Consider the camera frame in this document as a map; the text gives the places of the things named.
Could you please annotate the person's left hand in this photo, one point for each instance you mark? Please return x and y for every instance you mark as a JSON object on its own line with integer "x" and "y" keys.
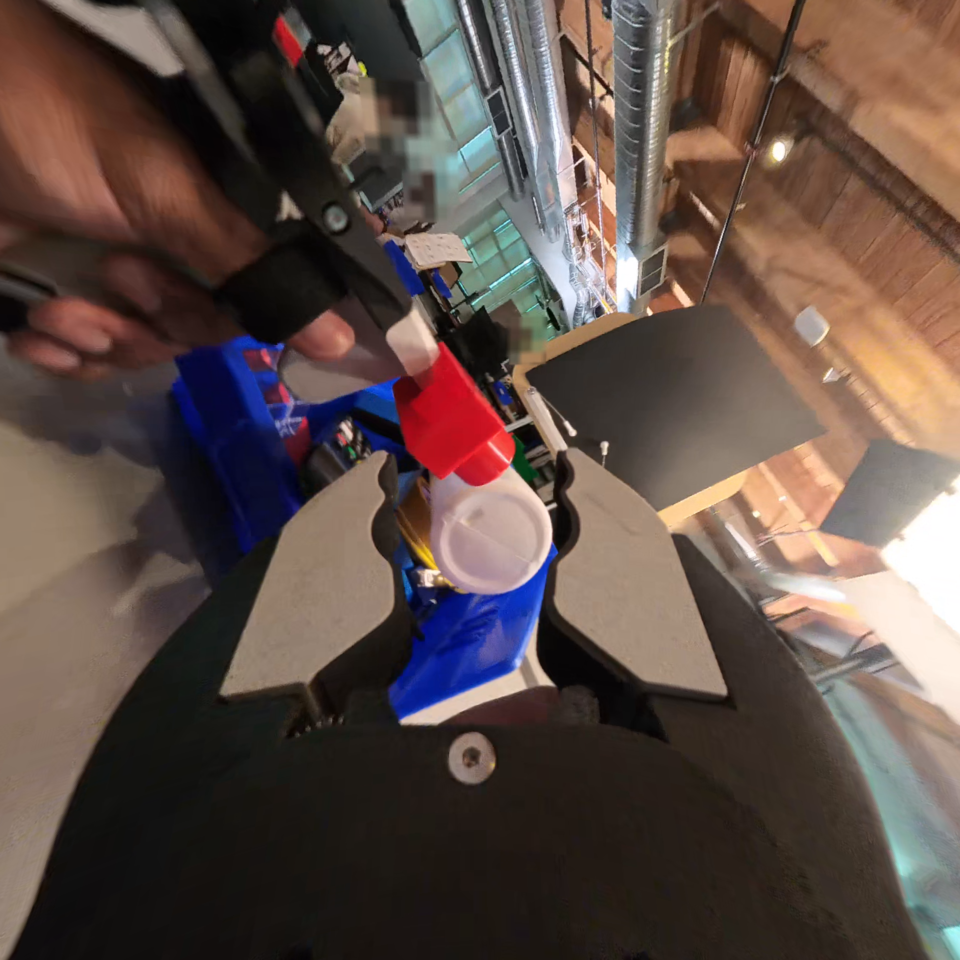
{"x": 112, "y": 150}

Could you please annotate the black board wooden rim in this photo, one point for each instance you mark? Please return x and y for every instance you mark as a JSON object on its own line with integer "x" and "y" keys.
{"x": 675, "y": 397}

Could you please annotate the red toy building block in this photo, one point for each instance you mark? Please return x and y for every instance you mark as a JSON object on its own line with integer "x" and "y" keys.
{"x": 450, "y": 420}

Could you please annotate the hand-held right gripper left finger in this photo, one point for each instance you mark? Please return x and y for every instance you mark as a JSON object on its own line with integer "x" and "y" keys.
{"x": 315, "y": 592}

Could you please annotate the silver ceiling duct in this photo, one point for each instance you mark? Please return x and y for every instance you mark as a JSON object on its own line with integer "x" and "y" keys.
{"x": 517, "y": 97}
{"x": 641, "y": 150}

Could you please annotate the white wall sensor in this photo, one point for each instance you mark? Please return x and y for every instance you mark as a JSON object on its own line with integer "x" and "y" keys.
{"x": 811, "y": 326}

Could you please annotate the dotted paper sign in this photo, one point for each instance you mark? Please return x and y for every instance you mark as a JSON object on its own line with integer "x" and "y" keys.
{"x": 439, "y": 251}

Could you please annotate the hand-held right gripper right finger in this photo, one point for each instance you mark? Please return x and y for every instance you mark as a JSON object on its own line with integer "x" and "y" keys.
{"x": 637, "y": 600}

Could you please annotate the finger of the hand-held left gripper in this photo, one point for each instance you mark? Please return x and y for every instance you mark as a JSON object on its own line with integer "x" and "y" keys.
{"x": 412, "y": 341}
{"x": 337, "y": 375}

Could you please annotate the ceiling spotlight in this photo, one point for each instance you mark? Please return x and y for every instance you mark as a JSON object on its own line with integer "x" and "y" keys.
{"x": 780, "y": 150}

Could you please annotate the yellow tape roll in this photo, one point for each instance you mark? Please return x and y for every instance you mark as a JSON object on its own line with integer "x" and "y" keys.
{"x": 416, "y": 540}

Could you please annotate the black pole stand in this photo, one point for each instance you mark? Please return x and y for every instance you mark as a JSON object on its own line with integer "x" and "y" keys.
{"x": 750, "y": 150}

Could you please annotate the white plastic cup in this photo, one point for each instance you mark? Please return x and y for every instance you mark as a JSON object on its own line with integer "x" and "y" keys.
{"x": 491, "y": 536}

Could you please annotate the blue plastic bin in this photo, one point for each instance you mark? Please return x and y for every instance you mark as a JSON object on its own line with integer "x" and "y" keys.
{"x": 465, "y": 645}

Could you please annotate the white light bar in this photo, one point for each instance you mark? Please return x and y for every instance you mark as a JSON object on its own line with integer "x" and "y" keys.
{"x": 547, "y": 424}

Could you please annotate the LED light panel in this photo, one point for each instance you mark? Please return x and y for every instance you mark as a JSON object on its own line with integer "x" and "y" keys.
{"x": 922, "y": 540}

